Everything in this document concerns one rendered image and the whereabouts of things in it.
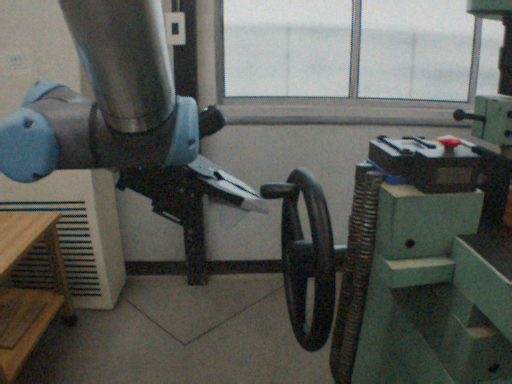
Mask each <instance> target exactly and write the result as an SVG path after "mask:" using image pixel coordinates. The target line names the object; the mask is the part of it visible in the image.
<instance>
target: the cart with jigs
mask: <svg viewBox="0 0 512 384"><path fill-rule="evenodd" d="M61 218H62V217H61V212H45V213H15V212H0V283H1V281H3V279H4V278H5V276H7V275H8V274H9V273H10V271H12V270H13V268H14V267H15V266H16V265H18V263H19V262H20V261H21V260H22V259H23V257H24V256H25V255H26V254H28V253H29V251H30V250H31V249H32V248H33V247H34V246H35V245H36V244H37V243H38V242H39V240H41V239H42V238H43V239H44V243H45V248H46V253H47V256H48V260H49V265H50V269H51V274H52V277H53V282H54V286H55V290H50V291H47V290H31V289H16V288H8V289H4V288H0V384H12V383H13V381H14V380H15V378H16V376H17V375H18V374H19V371H20V370H21V368H22V367H23V365H24V363H25V362H26V360H27V359H28V356H30V353H32V350H34V349H33V348H34V347H35V345H36V344H37V342H38V341H39V338H41V336H42V335H43V333H44V330H46V327H47V326H49V323H50V322H51V320H52V318H53V317H54V315H55V314H56V311H58V309H59V307H60V311H61V313H62V315H63V317H62V322H63V323H64V324H65V325H66V326H68V327H72V328H73V327H75V326H76V324H77V323H78V321H79V320H78V317H77V315H75V314H73V313H74V311H75V309H74V306H73V303H72V298H71V294H70V289H69V285H68V280H67V275H66V271H65V266H64V261H63V257H62V252H61V247H60V243H59V238H58V233H57V229H56V223H57V222H58V221H59V220H60V219H61Z"/></svg>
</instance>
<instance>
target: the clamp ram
mask: <svg viewBox="0 0 512 384"><path fill-rule="evenodd" d="M471 147H472V150H471V152H472V153H474V154H477V155H479V156H481V161H482V162H481V167H480V171H479V180H478V184H477V189H479V190H480V191H482V192H484V197H483V206H482V210H481V211H483V213H485V214H487V215H489V216H490V217H491V218H493V219H494V220H503V219H504V212H505V208H506V203H507V196H508V193H509V189H510V182H511V178H512V159H509V158H507V157H505V156H503V155H501V154H498V153H495V152H492V151H490V150H488V149H485V148H483V147H480V146H476V145H472V146H471Z"/></svg>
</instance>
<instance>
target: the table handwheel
mask: <svg viewBox="0 0 512 384"><path fill-rule="evenodd" d="M286 183H291V184H299V186H300V192H301V190H302V192H303V198H304V202H305V206H306V210H307V215H308V220H309V226H310V233H311V240H307V241H305V240H304V236H303V232H302V228H301V224H300V215H299V210H298V202H299V196H300V195H298V196H292V197H287V198H283V204H282V217H281V249H282V266H283V285H284V293H285V299H286V304H287V310H288V314H289V318H290V322H291V326H292V328H293V331H294V334H295V338H296V340H297V342H298V344H299V345H300V347H302V348H303V349H304V350H306V351H308V352H310V353H313V352H317V351H319V350H320V349H322V348H323V347H324V345H325V343H326V342H327V340H328V338H329V335H330V332H331V329H332V323H333V318H334V308H335V299H336V268H341V267H344V263H345V262H344V260H345V255H346V254H345V252H346V251H347V250H346V247H347V245H337V246H334V244H335V243H334V236H333V230H332V224H331V219H330V215H329V210H328V206H327V203H326V199H325V196H324V193H323V190H322V188H321V185H320V183H319V181H318V179H317V178H316V176H315V175H314V174H313V172H312V171H311V170H309V169H307V168H303V167H298V168H296V169H294V170H293V171H292V172H291V173H290V175H289V177H288V179H287V182H286ZM308 277H314V278H315V293H314V301H313V315H312V323H311V328H309V325H308V324H307V321H306V318H305V312H306V306H307V287H308Z"/></svg>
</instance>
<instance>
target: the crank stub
mask: <svg viewBox="0 0 512 384"><path fill-rule="evenodd" d="M298 195H300V186H299V184H291V183H279V182H270V183H264V184H262V185H261V186H260V196H261V197H262V198H264V199H280V198H287V197H292V196H298Z"/></svg>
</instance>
